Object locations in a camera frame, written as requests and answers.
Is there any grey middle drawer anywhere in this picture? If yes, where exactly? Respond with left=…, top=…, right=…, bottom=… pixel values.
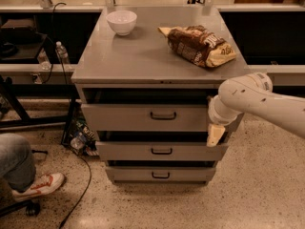
left=96, top=142, right=228, bottom=161

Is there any person leg in jeans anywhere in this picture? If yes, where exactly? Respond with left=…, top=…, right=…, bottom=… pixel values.
left=0, top=133, right=37, bottom=193

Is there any grey drawer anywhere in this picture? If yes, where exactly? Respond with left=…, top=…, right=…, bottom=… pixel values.
left=96, top=142, right=228, bottom=161
left=106, top=167, right=215, bottom=183
left=81, top=104, right=211, bottom=132

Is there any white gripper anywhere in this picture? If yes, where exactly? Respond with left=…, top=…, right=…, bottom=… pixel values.
left=207, top=95, right=240, bottom=147

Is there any clear water bottle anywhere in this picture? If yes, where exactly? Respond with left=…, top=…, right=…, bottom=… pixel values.
left=56, top=41, right=71, bottom=65

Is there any grey top drawer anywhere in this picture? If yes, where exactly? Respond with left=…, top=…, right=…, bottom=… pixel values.
left=81, top=104, right=211, bottom=132

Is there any grey bottom drawer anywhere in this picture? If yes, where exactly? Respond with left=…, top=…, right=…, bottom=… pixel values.
left=106, top=167, right=215, bottom=183

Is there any grey drawer cabinet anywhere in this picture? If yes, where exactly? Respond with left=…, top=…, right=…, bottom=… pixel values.
left=71, top=5, right=256, bottom=187

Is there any black stand frame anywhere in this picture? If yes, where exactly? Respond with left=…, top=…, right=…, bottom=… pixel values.
left=0, top=76, right=79, bottom=146

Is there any black box on shelf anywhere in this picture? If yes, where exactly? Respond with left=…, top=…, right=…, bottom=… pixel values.
left=1, top=18, right=40, bottom=44

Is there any black floor cable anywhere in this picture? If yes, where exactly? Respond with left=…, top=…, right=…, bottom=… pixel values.
left=58, top=150, right=93, bottom=229

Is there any trash pile with bottles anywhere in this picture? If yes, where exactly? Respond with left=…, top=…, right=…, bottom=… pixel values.
left=68, top=118, right=98, bottom=156

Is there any white orange sneaker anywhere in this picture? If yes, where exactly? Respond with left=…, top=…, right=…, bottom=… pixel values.
left=12, top=173, right=65, bottom=201

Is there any white bowl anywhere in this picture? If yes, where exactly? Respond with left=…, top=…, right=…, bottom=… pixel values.
left=106, top=10, right=137, bottom=35

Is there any black office chair base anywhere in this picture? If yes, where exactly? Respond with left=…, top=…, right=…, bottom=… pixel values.
left=0, top=199, right=40, bottom=217

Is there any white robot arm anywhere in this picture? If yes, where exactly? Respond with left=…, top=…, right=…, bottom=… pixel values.
left=207, top=73, right=305, bottom=147

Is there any brown chip bag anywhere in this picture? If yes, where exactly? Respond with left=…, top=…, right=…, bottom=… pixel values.
left=158, top=25, right=236, bottom=68

